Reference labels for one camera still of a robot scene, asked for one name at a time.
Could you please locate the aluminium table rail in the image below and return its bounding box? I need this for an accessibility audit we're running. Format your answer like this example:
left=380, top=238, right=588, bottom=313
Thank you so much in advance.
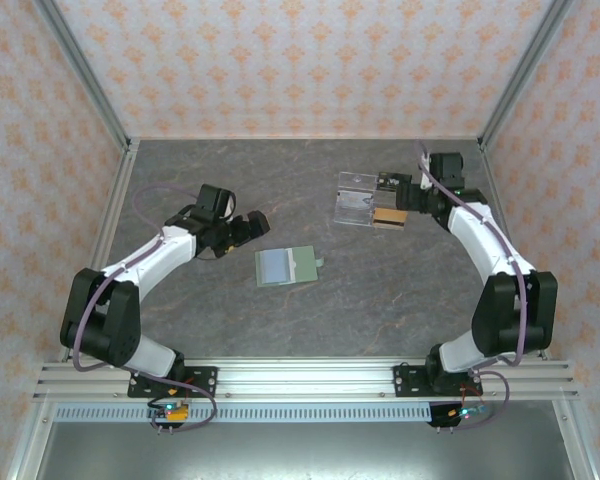
left=59, top=139, right=142, bottom=362
left=478, top=139, right=552, bottom=361

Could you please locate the silvery white credit card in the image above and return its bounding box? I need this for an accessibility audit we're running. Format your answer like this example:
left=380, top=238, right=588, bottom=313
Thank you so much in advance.
left=335, top=191, right=374, bottom=211

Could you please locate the grey metal panel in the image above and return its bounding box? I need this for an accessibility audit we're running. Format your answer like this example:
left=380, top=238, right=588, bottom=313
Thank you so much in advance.
left=29, top=421, right=574, bottom=480

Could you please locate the left aluminium frame post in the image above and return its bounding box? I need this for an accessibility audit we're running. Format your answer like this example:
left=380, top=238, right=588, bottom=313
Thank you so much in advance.
left=33, top=0, right=134, bottom=154

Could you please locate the aluminium frame leg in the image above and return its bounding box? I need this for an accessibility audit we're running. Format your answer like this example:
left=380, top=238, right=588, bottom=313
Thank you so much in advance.
left=4, top=399, right=56, bottom=480
left=552, top=399, right=600, bottom=480

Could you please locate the black credit card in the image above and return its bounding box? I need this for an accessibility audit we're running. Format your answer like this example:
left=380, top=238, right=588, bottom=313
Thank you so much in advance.
left=377, top=172, right=411, bottom=194

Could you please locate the slotted grey cable duct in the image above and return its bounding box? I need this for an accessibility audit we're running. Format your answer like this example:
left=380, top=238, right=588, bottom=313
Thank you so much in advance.
left=53, top=404, right=486, bottom=424

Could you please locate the right aluminium frame post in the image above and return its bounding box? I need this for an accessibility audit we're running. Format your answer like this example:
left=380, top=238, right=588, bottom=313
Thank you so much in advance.
left=477, top=0, right=580, bottom=151

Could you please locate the clear acrylic card stand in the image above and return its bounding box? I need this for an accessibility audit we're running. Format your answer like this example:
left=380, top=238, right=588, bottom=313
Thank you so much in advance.
left=332, top=172, right=381, bottom=230

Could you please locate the right aluminium table rail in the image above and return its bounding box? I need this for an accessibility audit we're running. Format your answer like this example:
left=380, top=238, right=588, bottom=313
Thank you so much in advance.
left=478, top=139, right=552, bottom=361

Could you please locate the long aluminium base rail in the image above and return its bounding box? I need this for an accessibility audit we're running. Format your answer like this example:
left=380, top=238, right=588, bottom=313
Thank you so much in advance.
left=32, top=357, right=581, bottom=402

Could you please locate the green card holder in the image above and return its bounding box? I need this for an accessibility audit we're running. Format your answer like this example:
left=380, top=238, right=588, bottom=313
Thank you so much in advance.
left=254, top=245, right=327, bottom=288

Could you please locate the left aluminium table rail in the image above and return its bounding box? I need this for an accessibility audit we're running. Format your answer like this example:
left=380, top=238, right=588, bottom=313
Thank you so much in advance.
left=59, top=139, right=142, bottom=362

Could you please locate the aluminium frame post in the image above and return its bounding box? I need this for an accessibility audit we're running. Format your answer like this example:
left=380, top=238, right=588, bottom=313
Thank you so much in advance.
left=477, top=0, right=580, bottom=151
left=33, top=0, right=134, bottom=154

